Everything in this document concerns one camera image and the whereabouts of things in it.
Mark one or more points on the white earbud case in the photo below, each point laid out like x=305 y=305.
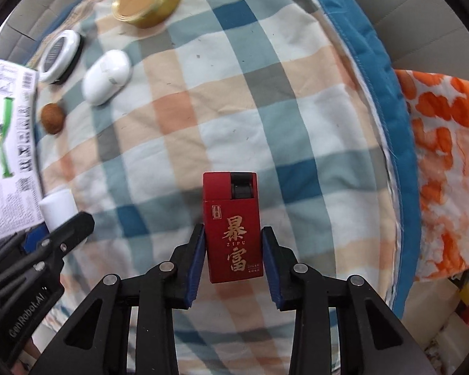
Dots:
x=106 y=76

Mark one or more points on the blue quilt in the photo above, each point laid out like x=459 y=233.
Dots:
x=371 y=97

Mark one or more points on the red lighter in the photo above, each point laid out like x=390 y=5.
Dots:
x=233 y=228

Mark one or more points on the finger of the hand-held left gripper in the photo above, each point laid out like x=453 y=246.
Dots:
x=36 y=238
x=71 y=229

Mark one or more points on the orange and white printed cloth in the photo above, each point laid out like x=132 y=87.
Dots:
x=441 y=172

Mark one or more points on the white and black round device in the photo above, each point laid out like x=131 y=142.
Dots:
x=59 y=57

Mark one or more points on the white plastic cylinder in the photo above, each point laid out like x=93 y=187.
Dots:
x=58 y=209

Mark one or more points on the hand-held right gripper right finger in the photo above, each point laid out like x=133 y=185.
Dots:
x=269 y=265

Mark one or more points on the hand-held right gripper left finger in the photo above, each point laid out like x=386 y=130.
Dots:
x=196 y=262

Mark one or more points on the brown walnut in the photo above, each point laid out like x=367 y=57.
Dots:
x=53 y=118

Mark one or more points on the white printed box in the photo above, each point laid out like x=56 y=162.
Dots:
x=8 y=136

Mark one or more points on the plaid blanket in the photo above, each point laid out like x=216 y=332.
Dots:
x=203 y=132

